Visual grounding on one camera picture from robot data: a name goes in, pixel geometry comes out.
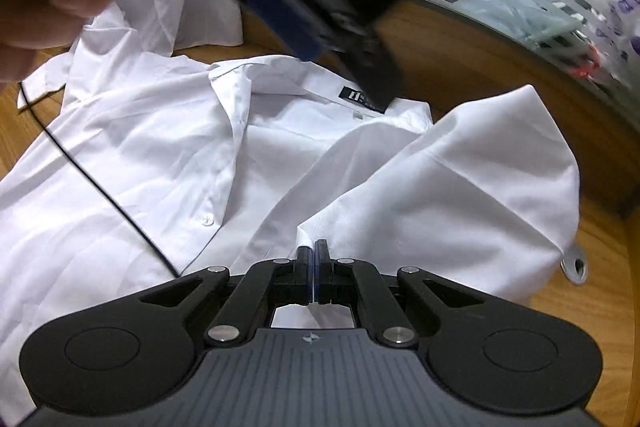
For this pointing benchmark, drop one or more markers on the person's left hand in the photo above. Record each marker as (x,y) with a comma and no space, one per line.
(45,27)

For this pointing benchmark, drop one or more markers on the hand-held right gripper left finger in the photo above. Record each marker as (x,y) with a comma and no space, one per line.
(305,272)

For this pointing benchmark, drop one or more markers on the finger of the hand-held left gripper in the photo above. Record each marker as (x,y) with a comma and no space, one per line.
(280,14)
(370,62)

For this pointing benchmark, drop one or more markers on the white printed plastic bag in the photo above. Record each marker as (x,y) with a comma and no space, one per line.
(625,17)

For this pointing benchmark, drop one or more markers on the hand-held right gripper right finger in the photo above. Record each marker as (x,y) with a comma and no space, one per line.
(322,272)

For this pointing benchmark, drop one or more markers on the light blue plastic bag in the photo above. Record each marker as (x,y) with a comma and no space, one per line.
(510,14)

